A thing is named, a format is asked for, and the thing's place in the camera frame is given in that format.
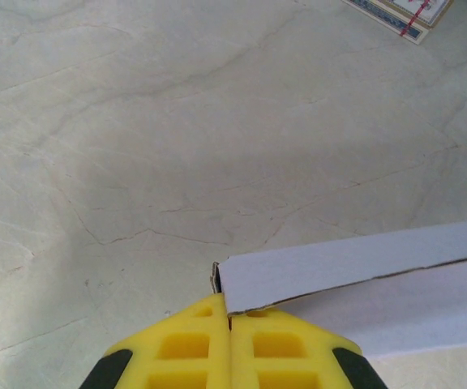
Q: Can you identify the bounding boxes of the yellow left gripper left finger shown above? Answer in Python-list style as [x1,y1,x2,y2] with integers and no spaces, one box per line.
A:
[79,293,233,389]

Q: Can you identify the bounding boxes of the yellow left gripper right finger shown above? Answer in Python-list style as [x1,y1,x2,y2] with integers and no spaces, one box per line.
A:
[228,307,388,389]

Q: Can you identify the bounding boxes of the lavender white paper box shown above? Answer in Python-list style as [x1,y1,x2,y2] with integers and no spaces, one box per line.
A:
[208,217,467,362]

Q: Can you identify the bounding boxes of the playing card box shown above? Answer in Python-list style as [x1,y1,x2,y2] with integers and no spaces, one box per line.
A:
[341,0,456,45]

